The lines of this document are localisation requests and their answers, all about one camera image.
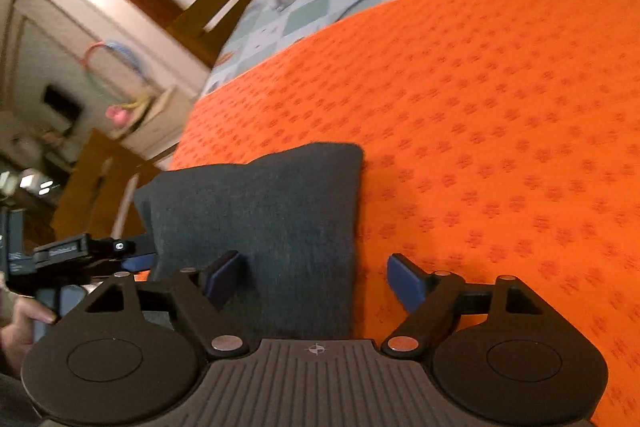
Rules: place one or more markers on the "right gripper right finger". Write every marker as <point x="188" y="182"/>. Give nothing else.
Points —
<point x="408" y="282"/>

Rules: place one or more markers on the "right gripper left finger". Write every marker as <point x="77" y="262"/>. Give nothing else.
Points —
<point x="221" y="280"/>

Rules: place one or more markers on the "dark grey shorts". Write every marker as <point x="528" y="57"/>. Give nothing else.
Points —
<point x="291" y="216"/>

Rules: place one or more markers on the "person's left hand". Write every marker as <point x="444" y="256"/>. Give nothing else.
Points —
<point x="17" y="337"/>

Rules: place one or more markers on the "wooden chair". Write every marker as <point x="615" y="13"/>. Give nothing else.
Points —
<point x="94" y="200"/>
<point x="206" y="26"/>

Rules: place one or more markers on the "pink kettlebell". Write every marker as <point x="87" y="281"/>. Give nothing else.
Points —
<point x="119" y="116"/>

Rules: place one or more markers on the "orange patterned mat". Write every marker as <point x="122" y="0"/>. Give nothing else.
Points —
<point x="499" y="137"/>

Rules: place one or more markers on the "colourful hula hoop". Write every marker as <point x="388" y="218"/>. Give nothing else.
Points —
<point x="116" y="73"/>

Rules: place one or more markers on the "black wall television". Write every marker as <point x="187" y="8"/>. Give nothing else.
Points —
<point x="62" y="103"/>

